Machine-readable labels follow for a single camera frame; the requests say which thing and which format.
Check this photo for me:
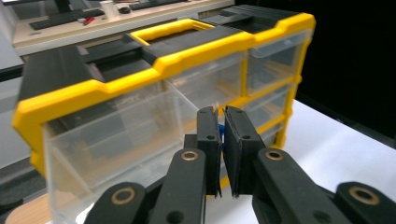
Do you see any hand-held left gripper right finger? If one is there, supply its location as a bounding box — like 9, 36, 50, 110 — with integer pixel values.
222, 105, 267, 199

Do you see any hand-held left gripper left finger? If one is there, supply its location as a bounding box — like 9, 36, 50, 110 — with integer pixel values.
183, 105, 223, 198

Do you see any small blue plastic part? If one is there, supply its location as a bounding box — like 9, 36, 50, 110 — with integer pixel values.
218, 123, 226, 151

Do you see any clear plastic parts drawer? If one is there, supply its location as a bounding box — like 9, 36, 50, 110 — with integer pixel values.
42, 79, 202, 224

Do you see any yellow and black organizer case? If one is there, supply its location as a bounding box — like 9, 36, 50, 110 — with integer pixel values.
11, 4, 318, 224

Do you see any set of clear organizer drawers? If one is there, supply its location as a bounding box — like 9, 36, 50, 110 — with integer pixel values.
166, 29, 313, 147

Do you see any dark curtain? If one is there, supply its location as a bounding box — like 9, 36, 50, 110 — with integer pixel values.
234, 0, 396, 141

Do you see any black keyboard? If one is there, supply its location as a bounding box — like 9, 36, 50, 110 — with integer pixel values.
29, 8, 106, 31
128, 0, 190, 11

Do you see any light wooden desk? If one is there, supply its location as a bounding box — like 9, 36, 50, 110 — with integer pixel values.
11, 0, 236, 58

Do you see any white cup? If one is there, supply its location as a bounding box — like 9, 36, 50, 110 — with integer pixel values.
99, 0, 119, 21

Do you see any light wooden table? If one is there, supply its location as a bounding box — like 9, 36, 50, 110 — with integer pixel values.
4, 191, 53, 224

